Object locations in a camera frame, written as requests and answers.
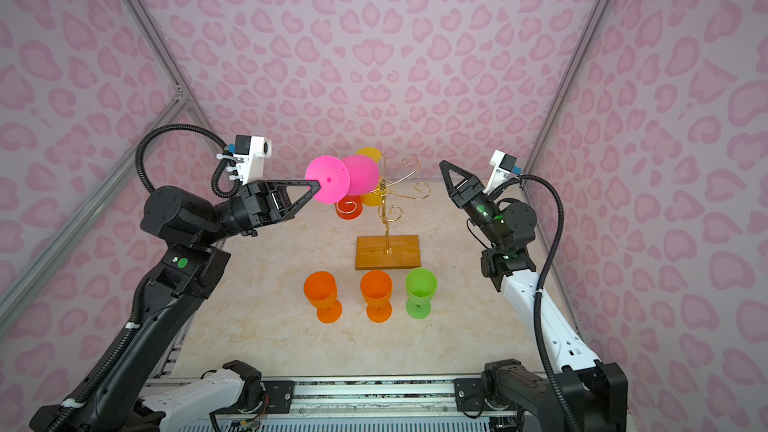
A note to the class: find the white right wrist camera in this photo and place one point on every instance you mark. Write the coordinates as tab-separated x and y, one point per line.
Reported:
504	167

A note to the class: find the aluminium frame post back right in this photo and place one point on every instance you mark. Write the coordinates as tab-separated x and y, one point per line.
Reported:
588	35

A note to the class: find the pink wine glass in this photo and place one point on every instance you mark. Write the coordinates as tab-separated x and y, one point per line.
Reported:
337	177

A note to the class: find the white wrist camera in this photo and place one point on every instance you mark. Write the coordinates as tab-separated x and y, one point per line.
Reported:
504	167
244	159

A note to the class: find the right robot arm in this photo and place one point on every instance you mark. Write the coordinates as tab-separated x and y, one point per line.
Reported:
577	390

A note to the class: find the orange wine glass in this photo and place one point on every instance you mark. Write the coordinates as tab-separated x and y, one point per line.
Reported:
320	290
376	287

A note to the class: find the aluminium frame left horizontal bar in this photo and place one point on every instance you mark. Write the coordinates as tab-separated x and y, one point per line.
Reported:
62	163

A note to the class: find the yellow wine glass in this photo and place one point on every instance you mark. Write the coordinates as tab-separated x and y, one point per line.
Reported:
372	176

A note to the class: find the red wine glass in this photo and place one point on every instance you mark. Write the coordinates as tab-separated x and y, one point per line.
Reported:
349	207

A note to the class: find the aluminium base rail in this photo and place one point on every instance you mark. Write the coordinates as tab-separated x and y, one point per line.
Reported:
369	403

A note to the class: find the aluminium frame post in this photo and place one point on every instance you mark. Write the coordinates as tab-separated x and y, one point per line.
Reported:
184	101
588	35

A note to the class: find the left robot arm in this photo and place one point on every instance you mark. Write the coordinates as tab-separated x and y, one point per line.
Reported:
166	297

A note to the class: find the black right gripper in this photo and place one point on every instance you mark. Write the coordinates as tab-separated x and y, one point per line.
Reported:
460	197

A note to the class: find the wooden rack base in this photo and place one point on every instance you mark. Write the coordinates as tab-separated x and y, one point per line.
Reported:
387	252

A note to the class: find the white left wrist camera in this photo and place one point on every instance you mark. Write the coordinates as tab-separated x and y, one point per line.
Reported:
244	159

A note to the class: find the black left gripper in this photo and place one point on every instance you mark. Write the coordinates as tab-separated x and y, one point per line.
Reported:
262	205

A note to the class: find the aluminium frame post back left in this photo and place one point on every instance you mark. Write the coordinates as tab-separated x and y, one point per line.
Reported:
184	101

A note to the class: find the green wine glass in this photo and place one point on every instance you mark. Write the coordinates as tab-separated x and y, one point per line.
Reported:
421	285

